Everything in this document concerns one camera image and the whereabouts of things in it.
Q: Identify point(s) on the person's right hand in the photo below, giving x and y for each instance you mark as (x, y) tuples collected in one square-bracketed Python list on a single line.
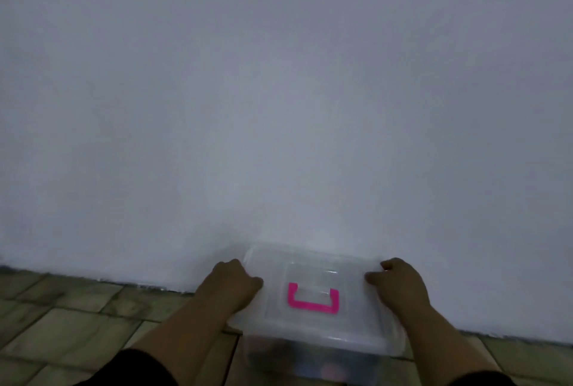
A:
[(400, 287)]

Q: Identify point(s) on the person's right forearm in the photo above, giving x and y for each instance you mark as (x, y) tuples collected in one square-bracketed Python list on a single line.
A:
[(441, 345)]

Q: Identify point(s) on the clear plastic storage box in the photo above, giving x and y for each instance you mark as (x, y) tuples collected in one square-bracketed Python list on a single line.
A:
[(315, 305)]

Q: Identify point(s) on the black left sleeve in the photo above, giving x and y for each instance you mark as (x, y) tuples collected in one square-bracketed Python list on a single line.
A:
[(127, 370)]

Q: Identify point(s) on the person's left forearm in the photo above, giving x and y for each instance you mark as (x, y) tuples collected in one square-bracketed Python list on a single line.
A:
[(179, 341)]

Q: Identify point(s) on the person's right thumb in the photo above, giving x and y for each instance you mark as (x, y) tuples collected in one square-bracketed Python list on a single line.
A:
[(373, 278)]

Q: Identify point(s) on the black sleeve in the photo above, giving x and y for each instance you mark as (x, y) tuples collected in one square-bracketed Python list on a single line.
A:
[(481, 379), (127, 370)]

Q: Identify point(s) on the black right sleeve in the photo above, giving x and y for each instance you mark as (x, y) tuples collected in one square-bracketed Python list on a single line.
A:
[(481, 379)]

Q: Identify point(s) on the person's left hand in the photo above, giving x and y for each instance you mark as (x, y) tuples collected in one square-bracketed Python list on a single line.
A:
[(228, 285)]

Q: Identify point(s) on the person's left thumb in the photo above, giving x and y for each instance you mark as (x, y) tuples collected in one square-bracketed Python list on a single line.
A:
[(254, 286)]

